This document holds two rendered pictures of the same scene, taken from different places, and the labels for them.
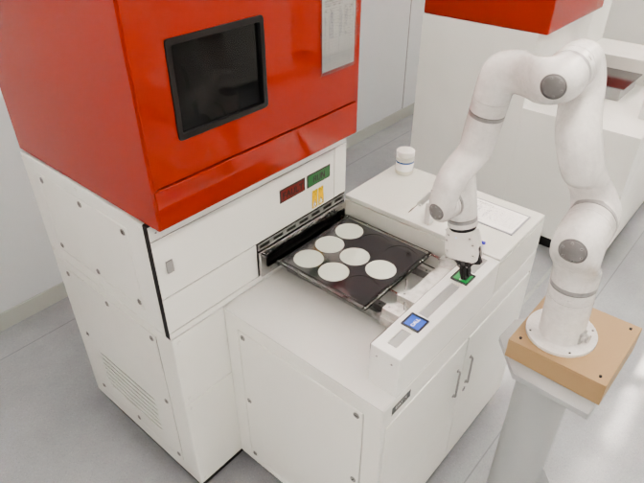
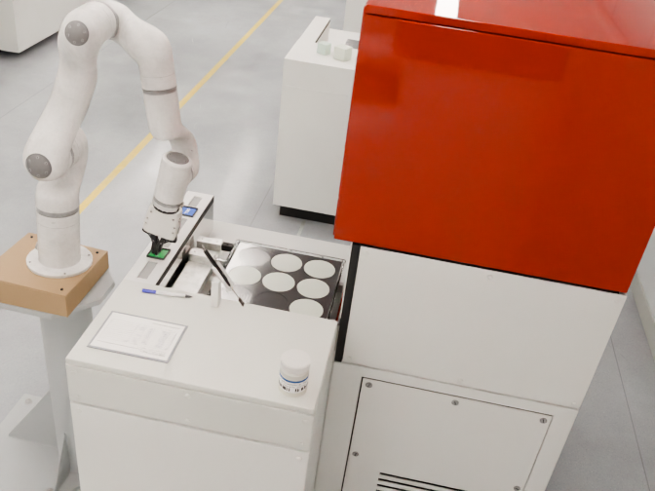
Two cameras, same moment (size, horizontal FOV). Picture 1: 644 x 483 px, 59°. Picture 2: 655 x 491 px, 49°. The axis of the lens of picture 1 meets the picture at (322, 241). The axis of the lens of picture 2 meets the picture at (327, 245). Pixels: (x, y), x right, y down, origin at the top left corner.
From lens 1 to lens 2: 323 cm
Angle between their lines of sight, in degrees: 105
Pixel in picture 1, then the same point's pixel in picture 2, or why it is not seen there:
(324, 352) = (255, 237)
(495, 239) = (131, 302)
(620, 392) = not seen: outside the picture
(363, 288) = (249, 254)
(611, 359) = (18, 248)
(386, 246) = (253, 300)
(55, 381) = not seen: hidden behind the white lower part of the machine
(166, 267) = not seen: hidden behind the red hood
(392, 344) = (198, 199)
